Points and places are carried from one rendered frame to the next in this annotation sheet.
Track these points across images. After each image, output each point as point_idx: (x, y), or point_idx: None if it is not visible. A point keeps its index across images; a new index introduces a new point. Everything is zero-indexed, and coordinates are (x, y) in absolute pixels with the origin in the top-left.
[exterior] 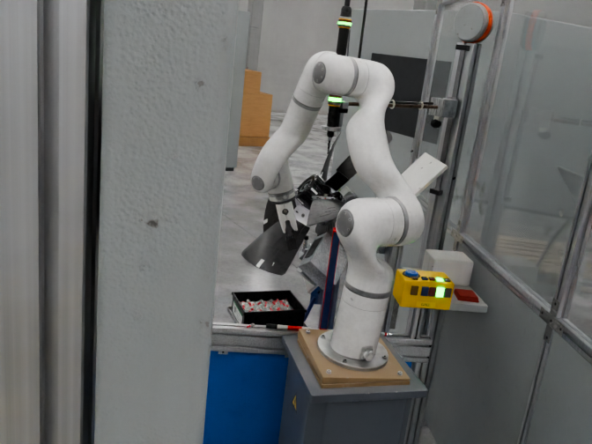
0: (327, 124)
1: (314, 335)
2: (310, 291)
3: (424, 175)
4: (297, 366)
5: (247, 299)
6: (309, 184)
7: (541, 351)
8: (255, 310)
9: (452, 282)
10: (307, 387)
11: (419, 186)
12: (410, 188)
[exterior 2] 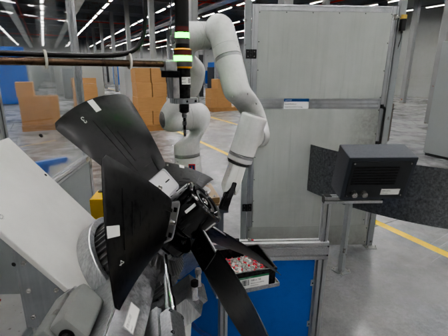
0: (190, 95)
1: (210, 196)
2: None
3: (17, 169)
4: (221, 195)
5: (260, 276)
6: (201, 192)
7: None
8: (251, 262)
9: (97, 191)
10: (217, 189)
11: (41, 175)
12: (40, 189)
